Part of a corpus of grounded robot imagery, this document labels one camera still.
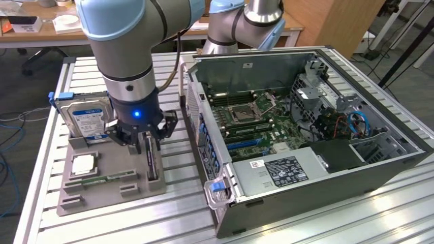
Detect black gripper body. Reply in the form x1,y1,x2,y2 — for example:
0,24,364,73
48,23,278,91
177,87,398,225
108,87,165,143

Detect black graphics card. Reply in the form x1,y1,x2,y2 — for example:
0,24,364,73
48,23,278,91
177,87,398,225
141,131,159,181

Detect blue slot retainer clips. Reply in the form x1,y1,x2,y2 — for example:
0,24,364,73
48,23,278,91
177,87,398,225
197,113,224,176

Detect grey parts rack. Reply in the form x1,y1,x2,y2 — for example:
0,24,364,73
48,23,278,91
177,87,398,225
56,131,167,217

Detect silver CPU chip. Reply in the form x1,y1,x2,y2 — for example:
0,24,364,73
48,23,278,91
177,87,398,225
71,155,96,175

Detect green RAM stick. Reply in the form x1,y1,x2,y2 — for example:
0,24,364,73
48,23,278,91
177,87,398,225
64,170,133,186

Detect CPU socket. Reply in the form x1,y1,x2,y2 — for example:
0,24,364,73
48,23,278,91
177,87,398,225
230,104,262,123

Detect blue expansion slot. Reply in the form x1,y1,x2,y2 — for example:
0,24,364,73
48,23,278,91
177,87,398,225
226,138,264,151

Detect blue case latch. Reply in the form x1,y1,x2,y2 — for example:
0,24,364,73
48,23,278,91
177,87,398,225
210,180,227,195

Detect metal socket cover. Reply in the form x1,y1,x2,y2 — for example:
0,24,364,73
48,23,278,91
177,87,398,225
252,91,284,114

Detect grey power supply unit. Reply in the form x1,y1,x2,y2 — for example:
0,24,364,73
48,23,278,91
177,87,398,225
232,146,330,198

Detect green motherboard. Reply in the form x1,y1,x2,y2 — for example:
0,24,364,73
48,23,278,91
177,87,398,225
203,85,315,160

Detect black office chair base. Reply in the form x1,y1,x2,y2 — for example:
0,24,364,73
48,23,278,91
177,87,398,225
16,45,93,76

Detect white paper stack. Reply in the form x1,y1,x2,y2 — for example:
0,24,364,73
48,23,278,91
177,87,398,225
184,22,210,32

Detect white round holder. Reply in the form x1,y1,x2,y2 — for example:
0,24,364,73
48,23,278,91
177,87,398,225
52,14,84,35

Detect metal disk bay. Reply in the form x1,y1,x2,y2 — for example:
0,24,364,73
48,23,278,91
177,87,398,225
290,59,342,120

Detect wooden desk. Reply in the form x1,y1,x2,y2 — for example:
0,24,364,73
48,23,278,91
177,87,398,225
0,0,306,55

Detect white box black top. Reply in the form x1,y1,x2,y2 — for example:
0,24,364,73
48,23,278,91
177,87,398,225
7,15,44,34

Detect open grey PC case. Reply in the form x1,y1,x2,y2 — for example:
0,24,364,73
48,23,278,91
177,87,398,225
177,45,434,239

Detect orange cardboard box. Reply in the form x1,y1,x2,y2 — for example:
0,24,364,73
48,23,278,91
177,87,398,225
0,17,13,36

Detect wooden cabinet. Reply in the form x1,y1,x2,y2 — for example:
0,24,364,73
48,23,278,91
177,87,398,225
283,0,387,62

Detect perforated metal drive cage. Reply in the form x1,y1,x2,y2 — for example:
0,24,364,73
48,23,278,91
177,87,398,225
348,131,410,165

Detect black power adapter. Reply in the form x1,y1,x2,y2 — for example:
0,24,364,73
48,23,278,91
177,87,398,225
364,49,382,62

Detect black pole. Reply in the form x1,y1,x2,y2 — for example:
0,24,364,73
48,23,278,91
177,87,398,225
376,14,434,88

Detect hard disk blue bracket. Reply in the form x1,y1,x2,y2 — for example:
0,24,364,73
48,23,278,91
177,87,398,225
48,90,116,145

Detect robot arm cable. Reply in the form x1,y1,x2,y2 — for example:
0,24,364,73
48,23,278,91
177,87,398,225
157,30,183,91

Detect white floor cable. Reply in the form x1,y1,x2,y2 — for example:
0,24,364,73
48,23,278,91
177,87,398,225
0,106,52,123

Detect blue floor cable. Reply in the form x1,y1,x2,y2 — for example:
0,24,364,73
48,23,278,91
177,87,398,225
0,124,27,219

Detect black wire bundle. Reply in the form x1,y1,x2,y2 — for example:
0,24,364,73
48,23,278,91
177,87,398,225
299,108,352,142

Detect red wire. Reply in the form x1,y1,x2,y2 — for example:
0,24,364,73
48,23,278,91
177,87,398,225
332,114,351,139

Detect blue wire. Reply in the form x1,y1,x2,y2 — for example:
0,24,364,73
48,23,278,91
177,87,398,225
346,109,374,140

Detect white pedestal unit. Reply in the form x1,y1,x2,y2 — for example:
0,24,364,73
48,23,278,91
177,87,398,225
352,27,376,55

